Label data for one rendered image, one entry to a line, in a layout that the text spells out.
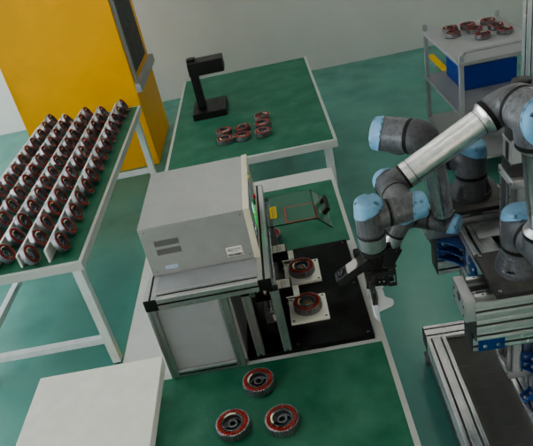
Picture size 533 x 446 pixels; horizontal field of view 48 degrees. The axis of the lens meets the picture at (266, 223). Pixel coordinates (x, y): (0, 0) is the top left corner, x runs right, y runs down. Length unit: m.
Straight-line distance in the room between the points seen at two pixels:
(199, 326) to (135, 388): 0.56
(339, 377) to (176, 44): 5.78
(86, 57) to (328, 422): 4.31
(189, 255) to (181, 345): 0.33
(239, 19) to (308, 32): 0.82
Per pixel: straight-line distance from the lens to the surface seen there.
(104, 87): 5.70
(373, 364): 2.16
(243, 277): 2.04
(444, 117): 5.28
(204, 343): 2.20
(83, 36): 5.61
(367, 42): 7.54
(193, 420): 2.14
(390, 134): 1.99
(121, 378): 1.69
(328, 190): 3.19
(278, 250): 2.48
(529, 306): 2.11
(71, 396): 1.72
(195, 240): 2.08
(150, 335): 2.53
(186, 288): 2.07
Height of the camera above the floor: 2.30
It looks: 31 degrees down
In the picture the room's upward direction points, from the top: 13 degrees counter-clockwise
